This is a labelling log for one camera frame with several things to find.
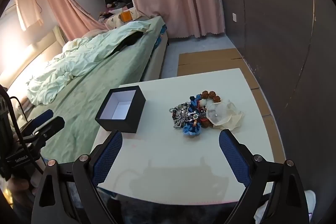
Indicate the pale green quilt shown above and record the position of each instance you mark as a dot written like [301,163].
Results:
[86,56]

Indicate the hanging cream towel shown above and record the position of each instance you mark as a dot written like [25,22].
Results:
[27,8]

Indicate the orange box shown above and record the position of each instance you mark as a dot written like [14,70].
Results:
[125,16]

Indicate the white wall socket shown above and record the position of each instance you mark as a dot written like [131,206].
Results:
[235,17]

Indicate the black garment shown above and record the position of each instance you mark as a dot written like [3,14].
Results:
[131,39]

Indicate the black gift box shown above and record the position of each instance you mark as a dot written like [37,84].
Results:
[131,119]

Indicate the white organza flower hair clip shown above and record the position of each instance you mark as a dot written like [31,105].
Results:
[218,111]

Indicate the cardboard sheet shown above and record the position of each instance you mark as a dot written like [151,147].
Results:
[204,61]

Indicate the cream headboard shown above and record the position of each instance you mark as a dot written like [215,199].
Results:
[31,56]

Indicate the bed with green sheet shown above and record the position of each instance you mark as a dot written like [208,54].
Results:
[86,98]

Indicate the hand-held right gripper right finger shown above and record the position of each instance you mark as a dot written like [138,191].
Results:
[233,158]

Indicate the patterned pillow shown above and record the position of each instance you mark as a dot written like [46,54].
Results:
[139,16]

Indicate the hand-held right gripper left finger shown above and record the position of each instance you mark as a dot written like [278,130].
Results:
[107,158]

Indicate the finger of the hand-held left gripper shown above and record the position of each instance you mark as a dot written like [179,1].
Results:
[52,124]
[43,116]

